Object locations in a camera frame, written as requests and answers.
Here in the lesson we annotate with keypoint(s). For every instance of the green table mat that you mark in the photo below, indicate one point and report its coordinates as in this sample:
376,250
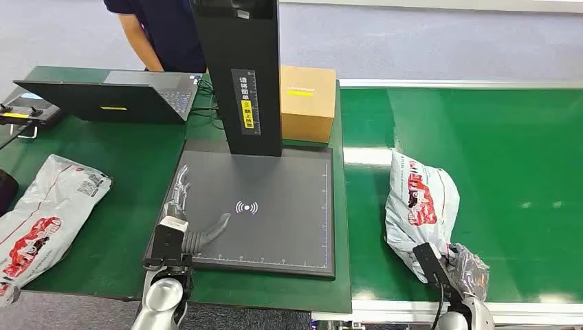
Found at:
132,173

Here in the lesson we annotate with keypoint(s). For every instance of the person's forearm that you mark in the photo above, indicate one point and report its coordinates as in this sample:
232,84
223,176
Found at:
141,43

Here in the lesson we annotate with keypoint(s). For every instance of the black rounded object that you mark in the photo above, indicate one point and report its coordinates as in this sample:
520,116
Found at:
6,191

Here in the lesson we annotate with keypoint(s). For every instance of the black open laptop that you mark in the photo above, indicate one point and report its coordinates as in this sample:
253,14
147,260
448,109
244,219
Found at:
123,102

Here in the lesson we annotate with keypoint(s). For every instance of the grey mailer bag long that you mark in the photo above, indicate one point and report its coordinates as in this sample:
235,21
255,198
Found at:
43,218

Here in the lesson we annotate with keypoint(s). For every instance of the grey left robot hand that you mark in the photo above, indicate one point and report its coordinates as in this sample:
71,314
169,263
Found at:
202,239

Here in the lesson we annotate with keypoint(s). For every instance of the brown cardboard box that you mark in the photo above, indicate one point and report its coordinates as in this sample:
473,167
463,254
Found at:
307,107

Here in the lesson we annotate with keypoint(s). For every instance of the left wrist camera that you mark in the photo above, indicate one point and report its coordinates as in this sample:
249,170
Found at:
168,243

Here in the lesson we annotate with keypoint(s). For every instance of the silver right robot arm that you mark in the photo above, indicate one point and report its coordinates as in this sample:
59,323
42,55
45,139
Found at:
473,316

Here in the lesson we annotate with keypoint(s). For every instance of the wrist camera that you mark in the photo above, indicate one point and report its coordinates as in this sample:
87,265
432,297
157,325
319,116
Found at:
430,264
168,243

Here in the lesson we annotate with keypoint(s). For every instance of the person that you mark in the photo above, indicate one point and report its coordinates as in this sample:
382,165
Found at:
175,32

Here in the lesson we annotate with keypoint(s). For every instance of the green conveyor belt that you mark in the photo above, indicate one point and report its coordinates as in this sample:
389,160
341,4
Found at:
501,182

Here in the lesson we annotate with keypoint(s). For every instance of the black remote controller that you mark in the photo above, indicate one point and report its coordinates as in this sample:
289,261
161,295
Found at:
32,114

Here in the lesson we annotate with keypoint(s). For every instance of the black inbound scanner machine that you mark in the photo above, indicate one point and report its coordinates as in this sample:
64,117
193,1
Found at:
273,200

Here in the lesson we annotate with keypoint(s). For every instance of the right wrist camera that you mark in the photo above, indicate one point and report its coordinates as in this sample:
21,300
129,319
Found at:
430,264

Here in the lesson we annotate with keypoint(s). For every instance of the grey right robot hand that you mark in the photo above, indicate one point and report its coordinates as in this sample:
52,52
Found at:
471,273

